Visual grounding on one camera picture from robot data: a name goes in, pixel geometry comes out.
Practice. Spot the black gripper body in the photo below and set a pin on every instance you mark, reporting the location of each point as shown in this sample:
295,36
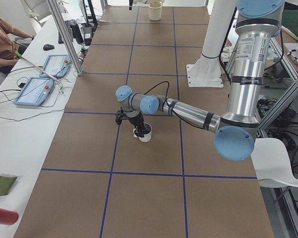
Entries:
136,122

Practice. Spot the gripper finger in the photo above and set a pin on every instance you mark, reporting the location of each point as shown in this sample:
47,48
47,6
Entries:
139,131

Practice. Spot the white HOME mug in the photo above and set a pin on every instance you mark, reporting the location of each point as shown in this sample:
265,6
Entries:
147,135

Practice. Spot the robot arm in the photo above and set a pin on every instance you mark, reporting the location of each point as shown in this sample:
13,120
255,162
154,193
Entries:
226,108

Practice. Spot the brown gridded table mat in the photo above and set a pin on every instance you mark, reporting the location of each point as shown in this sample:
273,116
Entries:
98,181

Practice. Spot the upper teach pendant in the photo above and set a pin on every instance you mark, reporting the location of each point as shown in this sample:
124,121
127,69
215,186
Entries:
57,65

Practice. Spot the teach pendant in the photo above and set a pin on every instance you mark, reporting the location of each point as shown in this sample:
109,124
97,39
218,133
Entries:
57,65
34,92

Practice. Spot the black water bottle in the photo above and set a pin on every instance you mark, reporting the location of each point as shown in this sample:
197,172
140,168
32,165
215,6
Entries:
76,31

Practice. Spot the lower teach pendant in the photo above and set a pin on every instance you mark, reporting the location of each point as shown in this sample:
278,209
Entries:
34,92

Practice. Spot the cream lidded bin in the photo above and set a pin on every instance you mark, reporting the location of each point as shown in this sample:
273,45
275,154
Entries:
155,10

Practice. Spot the black computer mouse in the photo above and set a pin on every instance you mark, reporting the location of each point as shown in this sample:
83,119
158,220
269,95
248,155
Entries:
48,47

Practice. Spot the white chair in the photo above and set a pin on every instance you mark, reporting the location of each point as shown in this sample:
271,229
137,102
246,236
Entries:
272,164

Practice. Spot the green cloth pouch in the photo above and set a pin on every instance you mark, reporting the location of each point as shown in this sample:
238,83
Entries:
6,184

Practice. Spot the person in orange shirt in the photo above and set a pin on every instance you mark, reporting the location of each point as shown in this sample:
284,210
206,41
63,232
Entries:
8,59

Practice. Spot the red cylinder bottle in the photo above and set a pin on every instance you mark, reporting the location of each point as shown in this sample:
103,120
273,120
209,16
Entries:
8,217

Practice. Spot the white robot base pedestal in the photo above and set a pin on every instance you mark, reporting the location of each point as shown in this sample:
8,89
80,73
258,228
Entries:
206,72

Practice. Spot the aluminium frame post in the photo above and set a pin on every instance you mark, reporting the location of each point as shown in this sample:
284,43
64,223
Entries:
59,21

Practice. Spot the grabber stick green handle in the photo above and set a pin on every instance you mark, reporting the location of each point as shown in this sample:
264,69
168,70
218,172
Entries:
58,81

